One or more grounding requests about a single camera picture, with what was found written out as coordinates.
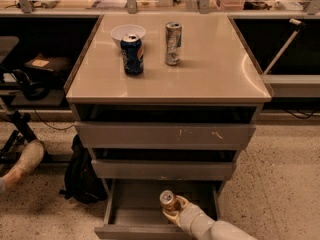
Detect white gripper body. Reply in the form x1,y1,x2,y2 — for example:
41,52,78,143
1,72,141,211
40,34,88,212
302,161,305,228
178,203,215,240

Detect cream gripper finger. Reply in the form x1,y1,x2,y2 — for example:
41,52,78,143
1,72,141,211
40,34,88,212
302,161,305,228
162,209,180,227
176,195,190,208

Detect orange soda can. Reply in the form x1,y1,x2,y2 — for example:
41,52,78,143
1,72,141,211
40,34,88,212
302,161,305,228
159,190,178,211

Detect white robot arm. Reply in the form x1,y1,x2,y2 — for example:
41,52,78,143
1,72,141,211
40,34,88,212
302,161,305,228
159,190,257,240

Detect grey bottom drawer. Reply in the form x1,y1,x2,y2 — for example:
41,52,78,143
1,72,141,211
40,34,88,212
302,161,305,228
94,180,221,240

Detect grey drawer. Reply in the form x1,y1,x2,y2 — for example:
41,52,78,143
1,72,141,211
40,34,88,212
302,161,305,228
92,159,234,181
75,121,255,150
94,180,221,240

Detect grey middle drawer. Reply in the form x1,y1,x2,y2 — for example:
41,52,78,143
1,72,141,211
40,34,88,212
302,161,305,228
92,159,234,181

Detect grey drawer cabinet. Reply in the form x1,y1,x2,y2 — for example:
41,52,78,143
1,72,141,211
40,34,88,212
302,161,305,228
63,13,275,240

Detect grey top drawer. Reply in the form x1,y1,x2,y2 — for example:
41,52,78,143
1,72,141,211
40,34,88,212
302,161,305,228
75,121,255,150

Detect blue Pepsi can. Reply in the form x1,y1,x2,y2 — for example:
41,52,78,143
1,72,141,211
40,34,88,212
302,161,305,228
120,34,144,75

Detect silver slim energy can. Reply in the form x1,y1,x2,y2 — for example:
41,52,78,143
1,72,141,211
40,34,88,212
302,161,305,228
165,22,182,66

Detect black backpack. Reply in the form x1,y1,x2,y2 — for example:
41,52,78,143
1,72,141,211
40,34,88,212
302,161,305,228
60,135,107,204

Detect person's lower leg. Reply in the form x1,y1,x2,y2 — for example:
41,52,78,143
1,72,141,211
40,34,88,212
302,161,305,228
0,167,25,194

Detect black chair base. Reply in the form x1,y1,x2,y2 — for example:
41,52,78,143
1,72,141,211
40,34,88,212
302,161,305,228
0,98,37,165

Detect white bowl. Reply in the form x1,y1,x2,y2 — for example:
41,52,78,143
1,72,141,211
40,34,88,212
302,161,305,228
111,24,146,47

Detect black headphones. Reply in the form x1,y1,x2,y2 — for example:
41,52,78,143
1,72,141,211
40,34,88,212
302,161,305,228
13,69,49,101

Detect dark box with label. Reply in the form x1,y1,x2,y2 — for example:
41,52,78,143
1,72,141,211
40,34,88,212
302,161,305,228
24,53,73,78

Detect white stick with tip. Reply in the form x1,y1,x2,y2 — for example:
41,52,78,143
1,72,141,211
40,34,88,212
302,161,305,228
263,18,305,75

